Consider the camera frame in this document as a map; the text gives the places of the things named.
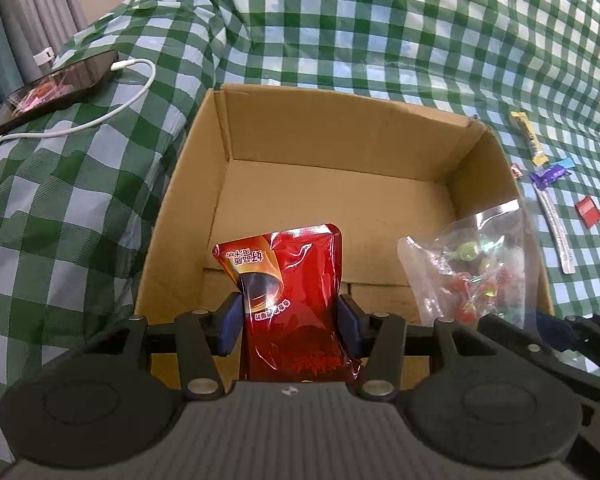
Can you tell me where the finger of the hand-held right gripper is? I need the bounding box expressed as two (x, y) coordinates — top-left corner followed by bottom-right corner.
(477, 312), (600, 411)
(534, 309), (600, 361)

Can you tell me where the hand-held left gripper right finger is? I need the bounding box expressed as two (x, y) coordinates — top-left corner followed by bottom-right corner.
(338, 294), (482, 402)

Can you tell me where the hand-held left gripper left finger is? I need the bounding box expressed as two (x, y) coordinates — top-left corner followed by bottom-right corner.
(111, 292), (244, 402)

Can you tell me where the red foil snack pouch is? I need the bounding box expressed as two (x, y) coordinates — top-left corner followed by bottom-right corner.
(212, 222), (365, 385)

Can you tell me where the clear bag of candies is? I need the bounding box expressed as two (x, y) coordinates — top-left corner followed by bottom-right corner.
(397, 199), (532, 326)

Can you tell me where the red snack packet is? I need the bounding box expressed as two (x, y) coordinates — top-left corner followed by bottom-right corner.
(576, 196), (600, 227)

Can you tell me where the brown cardboard box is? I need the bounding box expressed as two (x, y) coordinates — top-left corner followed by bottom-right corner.
(134, 83), (555, 376)

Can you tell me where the long pale stick packet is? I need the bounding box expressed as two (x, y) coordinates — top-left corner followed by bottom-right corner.
(534, 185), (577, 275)

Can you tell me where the purple wrapped candy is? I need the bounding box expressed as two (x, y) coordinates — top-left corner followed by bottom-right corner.
(529, 157), (574, 191)

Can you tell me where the yellow chocolate snack bar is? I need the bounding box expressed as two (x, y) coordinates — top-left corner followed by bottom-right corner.
(510, 111), (550, 166)

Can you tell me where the black smartphone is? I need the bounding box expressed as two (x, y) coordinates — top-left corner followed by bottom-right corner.
(0, 50), (119, 141)

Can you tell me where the green checked tablecloth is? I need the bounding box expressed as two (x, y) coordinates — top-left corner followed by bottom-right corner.
(0, 0), (600, 466)

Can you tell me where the grey curtain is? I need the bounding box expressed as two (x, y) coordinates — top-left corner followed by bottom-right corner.
(0, 0), (89, 111)

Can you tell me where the white charging cable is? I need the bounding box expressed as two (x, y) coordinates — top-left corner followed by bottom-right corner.
(0, 58), (158, 154)

